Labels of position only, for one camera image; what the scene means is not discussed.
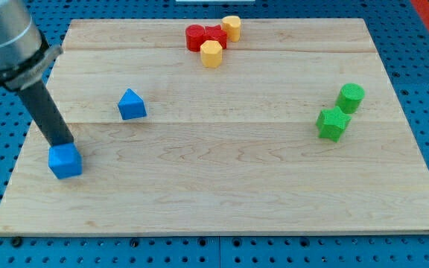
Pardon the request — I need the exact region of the blue triangle block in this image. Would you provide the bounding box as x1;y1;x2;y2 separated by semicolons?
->
118;89;147;120

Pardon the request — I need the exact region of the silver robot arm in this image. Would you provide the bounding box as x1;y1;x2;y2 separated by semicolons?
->
0;0;63;92

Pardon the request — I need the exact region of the yellow hexagon block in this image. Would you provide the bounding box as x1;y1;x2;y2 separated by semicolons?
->
200;40;223;68

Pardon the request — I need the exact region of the wooden board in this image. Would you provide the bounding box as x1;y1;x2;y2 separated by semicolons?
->
0;19;429;237

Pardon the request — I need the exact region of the red star block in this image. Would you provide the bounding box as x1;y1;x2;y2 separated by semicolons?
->
204;25;227;49

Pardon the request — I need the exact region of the red cylinder block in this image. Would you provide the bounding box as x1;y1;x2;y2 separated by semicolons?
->
185;25;206;52

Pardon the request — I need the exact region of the yellow heart block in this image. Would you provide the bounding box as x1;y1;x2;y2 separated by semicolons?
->
221;16;241;42

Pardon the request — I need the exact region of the green star block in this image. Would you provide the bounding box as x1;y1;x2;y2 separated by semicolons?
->
316;106;352;142

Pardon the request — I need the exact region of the green cylinder block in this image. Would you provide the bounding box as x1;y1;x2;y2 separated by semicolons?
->
335;83;365;114

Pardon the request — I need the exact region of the blue cube block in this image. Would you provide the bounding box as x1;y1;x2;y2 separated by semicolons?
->
48;143;83;179

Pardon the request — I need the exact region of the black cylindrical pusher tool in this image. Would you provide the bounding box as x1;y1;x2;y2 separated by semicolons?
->
17;80;74;146

